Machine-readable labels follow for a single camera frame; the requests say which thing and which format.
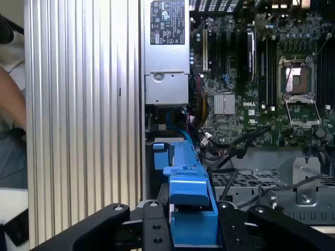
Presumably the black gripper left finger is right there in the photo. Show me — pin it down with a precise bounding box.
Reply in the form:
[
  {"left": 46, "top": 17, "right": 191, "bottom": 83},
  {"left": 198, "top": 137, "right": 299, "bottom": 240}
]
[{"left": 31, "top": 182, "right": 174, "bottom": 251}]

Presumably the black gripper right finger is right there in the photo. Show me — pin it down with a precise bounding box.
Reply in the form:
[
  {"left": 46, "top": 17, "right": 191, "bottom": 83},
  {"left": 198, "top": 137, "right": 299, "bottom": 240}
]
[{"left": 217, "top": 201, "right": 335, "bottom": 251}]

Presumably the black disk power wire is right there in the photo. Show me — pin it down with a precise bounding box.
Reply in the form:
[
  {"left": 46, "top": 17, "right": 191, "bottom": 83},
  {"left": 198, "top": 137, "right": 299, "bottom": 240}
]
[{"left": 221, "top": 168, "right": 240, "bottom": 203}]

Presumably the hard disk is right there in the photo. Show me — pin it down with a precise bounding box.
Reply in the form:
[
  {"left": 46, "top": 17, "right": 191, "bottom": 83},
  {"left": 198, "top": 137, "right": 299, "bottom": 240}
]
[{"left": 162, "top": 129, "right": 223, "bottom": 248}]

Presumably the metal disk bay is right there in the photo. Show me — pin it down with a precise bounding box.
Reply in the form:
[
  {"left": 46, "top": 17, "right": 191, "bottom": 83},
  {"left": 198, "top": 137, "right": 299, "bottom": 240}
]
[{"left": 144, "top": 104, "right": 194, "bottom": 201}]

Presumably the black RAM slot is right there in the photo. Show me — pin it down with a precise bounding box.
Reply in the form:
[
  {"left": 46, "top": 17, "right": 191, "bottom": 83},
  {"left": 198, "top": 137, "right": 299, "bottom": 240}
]
[
  {"left": 265, "top": 38, "right": 271, "bottom": 105},
  {"left": 259, "top": 38, "right": 265, "bottom": 105},
  {"left": 271, "top": 38, "right": 277, "bottom": 105}
]

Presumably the white expansion slot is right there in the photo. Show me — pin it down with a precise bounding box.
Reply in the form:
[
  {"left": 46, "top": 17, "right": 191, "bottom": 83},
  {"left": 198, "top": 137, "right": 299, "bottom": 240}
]
[{"left": 202, "top": 28, "right": 210, "bottom": 72}]

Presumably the silver perforated drive cage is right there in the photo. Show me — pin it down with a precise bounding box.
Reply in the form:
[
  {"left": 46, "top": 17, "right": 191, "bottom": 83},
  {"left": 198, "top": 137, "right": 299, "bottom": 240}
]
[{"left": 210, "top": 156, "right": 335, "bottom": 226}]

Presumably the silver PC case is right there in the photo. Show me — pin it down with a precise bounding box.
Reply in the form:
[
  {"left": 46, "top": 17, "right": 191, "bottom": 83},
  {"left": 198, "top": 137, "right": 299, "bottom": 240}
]
[{"left": 140, "top": 0, "right": 335, "bottom": 228}]

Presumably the person trunk in clothes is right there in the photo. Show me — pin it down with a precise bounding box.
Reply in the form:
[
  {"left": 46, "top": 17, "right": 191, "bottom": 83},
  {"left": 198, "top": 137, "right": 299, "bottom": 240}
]
[{"left": 0, "top": 30, "right": 29, "bottom": 189}]

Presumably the green Dell motherboard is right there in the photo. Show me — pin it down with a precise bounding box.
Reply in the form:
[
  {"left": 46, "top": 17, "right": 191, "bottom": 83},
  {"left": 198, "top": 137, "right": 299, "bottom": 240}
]
[{"left": 189, "top": 0, "right": 335, "bottom": 147}]

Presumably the metal socket cover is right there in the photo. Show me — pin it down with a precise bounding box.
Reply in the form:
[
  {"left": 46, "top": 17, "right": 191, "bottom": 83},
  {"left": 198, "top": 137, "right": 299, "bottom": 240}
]
[{"left": 284, "top": 94, "right": 322, "bottom": 128}]

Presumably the silver finned chipset heatsink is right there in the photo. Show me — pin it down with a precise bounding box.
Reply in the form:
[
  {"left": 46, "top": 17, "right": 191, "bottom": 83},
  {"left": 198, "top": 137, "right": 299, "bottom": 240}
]
[{"left": 214, "top": 94, "right": 236, "bottom": 115}]

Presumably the CPU socket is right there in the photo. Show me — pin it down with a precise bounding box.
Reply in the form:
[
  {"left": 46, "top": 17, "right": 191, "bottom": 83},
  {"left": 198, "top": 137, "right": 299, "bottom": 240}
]
[{"left": 278, "top": 55, "right": 317, "bottom": 97}]

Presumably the silver power supply unit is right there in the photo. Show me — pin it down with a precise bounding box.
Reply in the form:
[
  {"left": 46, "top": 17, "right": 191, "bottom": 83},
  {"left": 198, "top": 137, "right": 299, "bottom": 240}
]
[{"left": 143, "top": 0, "right": 191, "bottom": 105}]

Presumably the thin metal locking lever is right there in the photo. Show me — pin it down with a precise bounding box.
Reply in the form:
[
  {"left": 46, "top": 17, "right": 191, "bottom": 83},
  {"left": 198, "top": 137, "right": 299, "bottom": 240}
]
[{"left": 285, "top": 56, "right": 298, "bottom": 93}]

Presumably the long grey wire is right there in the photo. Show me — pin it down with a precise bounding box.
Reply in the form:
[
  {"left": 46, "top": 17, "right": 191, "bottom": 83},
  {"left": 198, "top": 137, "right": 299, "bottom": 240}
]
[{"left": 243, "top": 174, "right": 335, "bottom": 209}]

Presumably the black angled plug wire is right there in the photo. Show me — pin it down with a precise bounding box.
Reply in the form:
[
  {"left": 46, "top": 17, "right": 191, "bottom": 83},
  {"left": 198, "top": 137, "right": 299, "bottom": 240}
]
[{"left": 217, "top": 147, "right": 248, "bottom": 170}]

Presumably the flat black ribbon wire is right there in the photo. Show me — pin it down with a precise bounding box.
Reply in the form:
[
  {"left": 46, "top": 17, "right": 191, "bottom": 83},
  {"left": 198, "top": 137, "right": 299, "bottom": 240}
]
[{"left": 213, "top": 124, "right": 272, "bottom": 147}]

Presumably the blue disk data wire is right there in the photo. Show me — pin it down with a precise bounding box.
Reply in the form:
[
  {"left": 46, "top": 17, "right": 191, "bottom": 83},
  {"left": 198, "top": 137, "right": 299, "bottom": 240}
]
[{"left": 166, "top": 108, "right": 189, "bottom": 134}]

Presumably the yellow and black wire bundle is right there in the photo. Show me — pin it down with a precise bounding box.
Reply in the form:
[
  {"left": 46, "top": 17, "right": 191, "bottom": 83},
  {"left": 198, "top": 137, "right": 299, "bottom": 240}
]
[{"left": 196, "top": 72, "right": 210, "bottom": 129}]

